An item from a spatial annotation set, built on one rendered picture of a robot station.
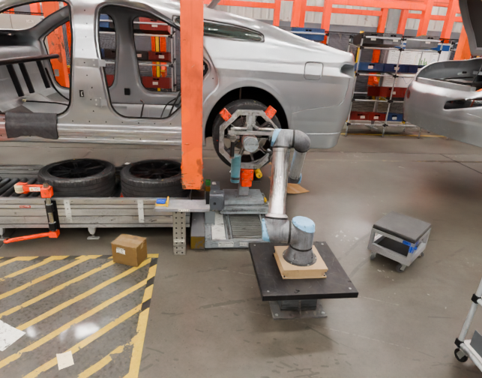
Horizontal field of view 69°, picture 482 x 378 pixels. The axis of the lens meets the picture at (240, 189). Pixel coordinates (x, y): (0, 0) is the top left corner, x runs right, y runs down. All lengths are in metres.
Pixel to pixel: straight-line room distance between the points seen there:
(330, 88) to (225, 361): 2.46
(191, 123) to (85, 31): 1.23
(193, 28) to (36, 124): 1.70
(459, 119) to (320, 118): 1.74
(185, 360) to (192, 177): 1.40
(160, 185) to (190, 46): 1.20
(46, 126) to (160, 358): 2.26
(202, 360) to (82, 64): 2.51
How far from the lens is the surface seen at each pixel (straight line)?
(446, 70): 6.14
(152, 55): 6.86
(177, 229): 2.92
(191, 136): 2.81
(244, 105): 3.25
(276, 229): 2.26
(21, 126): 3.68
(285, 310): 2.52
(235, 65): 3.26
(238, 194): 3.57
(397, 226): 3.20
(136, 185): 3.23
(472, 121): 4.59
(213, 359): 2.23
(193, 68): 2.73
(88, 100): 3.45
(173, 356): 2.25
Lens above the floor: 1.68
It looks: 23 degrees down
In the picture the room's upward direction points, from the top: 3 degrees clockwise
